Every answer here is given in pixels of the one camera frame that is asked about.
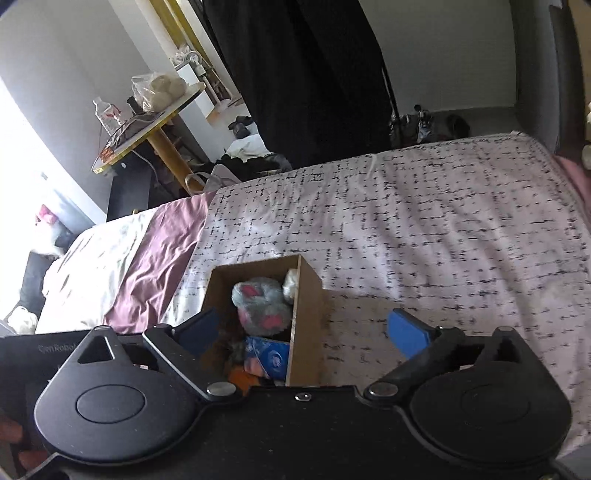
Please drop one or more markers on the grey plush toy pink paws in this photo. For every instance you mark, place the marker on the grey plush toy pink paws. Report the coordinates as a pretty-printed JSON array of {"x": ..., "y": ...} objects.
[{"x": 263, "y": 307}]

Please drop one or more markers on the brown cardboard box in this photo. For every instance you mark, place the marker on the brown cardboard box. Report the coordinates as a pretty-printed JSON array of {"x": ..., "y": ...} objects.
[{"x": 304, "y": 323}]

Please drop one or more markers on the person's left hand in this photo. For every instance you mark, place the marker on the person's left hand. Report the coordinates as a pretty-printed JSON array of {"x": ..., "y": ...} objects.
[{"x": 9, "y": 431}]

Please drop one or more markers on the white black-patterned blanket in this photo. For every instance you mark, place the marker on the white black-patterned blanket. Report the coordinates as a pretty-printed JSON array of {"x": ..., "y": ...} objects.
[{"x": 415, "y": 221}]

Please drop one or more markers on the round table with gold leg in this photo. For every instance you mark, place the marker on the round table with gold leg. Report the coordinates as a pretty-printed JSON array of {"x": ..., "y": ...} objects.
[{"x": 147, "y": 124}]

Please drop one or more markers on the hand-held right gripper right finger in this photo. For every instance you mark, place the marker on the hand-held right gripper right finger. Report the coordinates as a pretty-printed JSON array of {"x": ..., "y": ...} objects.
[{"x": 408, "y": 334}]

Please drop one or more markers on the dark grey cloth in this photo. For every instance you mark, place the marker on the dark grey cloth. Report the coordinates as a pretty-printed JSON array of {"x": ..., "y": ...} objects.
[{"x": 234, "y": 351}]

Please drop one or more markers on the clear water bottle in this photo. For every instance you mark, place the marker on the clear water bottle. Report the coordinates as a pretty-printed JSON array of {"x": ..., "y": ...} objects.
[{"x": 107, "y": 115}]

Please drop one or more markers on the black shoes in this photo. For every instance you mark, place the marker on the black shoes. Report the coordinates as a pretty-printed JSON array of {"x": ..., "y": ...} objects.
[{"x": 242, "y": 125}]

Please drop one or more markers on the black curtain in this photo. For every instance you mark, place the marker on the black curtain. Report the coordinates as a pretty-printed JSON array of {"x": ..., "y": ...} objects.
[{"x": 300, "y": 78}]

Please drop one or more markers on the clear bag of beige items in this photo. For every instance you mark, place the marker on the clear bag of beige items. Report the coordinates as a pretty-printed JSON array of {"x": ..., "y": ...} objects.
[{"x": 157, "y": 90}]

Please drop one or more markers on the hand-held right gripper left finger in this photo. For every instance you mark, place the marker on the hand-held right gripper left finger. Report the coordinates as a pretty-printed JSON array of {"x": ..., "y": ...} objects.
[{"x": 203, "y": 330}]

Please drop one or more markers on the white oval soft pouch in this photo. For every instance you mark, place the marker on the white oval soft pouch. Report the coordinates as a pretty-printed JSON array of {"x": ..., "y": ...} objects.
[{"x": 291, "y": 284}]

